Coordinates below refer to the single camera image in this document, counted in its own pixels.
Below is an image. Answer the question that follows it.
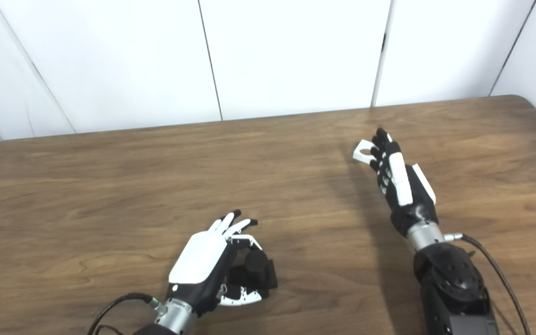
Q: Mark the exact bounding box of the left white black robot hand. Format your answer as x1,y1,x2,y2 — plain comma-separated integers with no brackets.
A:
165,209,268,315

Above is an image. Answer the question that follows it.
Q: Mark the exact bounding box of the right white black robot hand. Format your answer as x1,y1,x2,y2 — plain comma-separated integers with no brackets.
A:
369,128,438,238

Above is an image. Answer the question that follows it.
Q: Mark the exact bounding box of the black peg with square base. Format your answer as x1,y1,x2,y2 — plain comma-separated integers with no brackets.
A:
226,250,279,298

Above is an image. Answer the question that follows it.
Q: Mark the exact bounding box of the white square piece with hole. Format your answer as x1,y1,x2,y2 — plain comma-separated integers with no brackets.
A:
353,139,377,164

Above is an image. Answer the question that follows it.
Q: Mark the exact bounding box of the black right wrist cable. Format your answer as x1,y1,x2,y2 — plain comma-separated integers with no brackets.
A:
445,233,531,335

